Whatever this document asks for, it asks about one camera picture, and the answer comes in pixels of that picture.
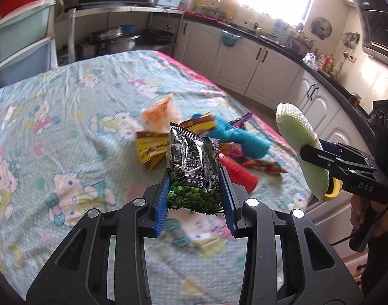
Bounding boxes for green pea snack packet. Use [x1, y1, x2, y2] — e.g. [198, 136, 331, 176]
[166, 123, 223, 215]

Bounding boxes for red candy wrapper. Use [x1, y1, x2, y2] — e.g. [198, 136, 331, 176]
[219, 143, 288, 176]

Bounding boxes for blue knitted cloth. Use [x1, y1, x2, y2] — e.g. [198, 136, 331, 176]
[182, 114, 271, 159]

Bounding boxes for yellow snack wrapper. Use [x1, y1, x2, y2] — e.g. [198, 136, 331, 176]
[136, 131, 169, 170]

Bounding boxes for purple snack wrapper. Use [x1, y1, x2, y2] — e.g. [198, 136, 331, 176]
[229, 111, 254, 129]

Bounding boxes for white orange plastic bag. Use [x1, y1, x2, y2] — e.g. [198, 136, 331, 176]
[141, 94, 180, 133]

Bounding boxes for yellow rimmed trash bin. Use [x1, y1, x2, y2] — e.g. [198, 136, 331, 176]
[322, 177, 342, 202]

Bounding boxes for white kitchen base cabinets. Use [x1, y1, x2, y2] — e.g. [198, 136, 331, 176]
[175, 20, 371, 152]

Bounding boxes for person's right hand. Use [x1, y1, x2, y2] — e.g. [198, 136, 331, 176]
[350, 195, 388, 238]

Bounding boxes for hello kitty patterned tablecloth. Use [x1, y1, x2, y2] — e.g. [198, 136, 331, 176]
[0, 50, 313, 299]

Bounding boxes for black stone countertop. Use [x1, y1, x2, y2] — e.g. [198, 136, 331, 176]
[183, 13, 375, 147]

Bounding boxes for blue hanging basket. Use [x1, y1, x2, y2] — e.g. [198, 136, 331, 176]
[222, 30, 241, 48]

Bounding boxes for black range hood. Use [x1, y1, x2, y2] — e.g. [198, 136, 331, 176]
[353, 0, 388, 65]

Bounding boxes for black frying pan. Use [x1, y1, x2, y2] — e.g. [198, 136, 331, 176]
[142, 29, 175, 44]

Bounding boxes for steel cooking pot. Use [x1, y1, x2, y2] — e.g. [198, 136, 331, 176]
[76, 26, 140, 60]

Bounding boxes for metal shelf rack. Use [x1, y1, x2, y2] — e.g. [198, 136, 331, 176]
[66, 5, 186, 64]

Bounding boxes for plastic drawer storage unit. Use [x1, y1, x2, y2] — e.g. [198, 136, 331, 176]
[0, 0, 64, 89]

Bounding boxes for wall mounted small fan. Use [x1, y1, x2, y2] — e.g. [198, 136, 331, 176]
[311, 17, 332, 40]

